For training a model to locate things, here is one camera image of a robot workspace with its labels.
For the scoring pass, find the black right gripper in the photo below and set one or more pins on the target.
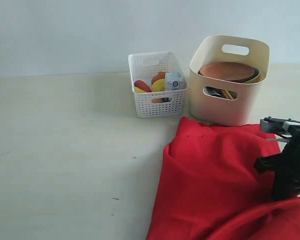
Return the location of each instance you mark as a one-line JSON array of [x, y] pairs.
[[286, 166]]

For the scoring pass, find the red scalloped table cloth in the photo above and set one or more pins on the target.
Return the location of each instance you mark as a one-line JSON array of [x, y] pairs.
[[209, 189]]

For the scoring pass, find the pale green bowl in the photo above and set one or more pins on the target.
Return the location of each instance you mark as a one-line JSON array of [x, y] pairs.
[[254, 78]]

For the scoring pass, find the brown oval plate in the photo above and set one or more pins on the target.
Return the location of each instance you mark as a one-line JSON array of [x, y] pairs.
[[228, 71]]

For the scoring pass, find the white blue milk carton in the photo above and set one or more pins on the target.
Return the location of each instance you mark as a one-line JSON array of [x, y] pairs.
[[174, 81]]

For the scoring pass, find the yellow round fruit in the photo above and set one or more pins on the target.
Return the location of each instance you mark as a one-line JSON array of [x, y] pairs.
[[159, 85]]

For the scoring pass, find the orange fried nugget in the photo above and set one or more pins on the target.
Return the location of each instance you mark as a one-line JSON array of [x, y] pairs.
[[160, 75]]

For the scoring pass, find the orange cheese wedge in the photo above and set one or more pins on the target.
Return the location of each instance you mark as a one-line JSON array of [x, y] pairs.
[[139, 90]]

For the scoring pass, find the red sausage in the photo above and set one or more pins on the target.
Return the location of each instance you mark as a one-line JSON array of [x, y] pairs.
[[142, 85]]

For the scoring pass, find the cream plastic bin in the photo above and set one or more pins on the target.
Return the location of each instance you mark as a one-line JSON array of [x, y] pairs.
[[225, 48]]

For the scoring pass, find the white woven plastic basket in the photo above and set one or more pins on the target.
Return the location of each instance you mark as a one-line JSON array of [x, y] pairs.
[[143, 66]]

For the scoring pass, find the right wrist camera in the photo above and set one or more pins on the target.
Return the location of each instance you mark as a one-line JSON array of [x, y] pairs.
[[279, 126]]

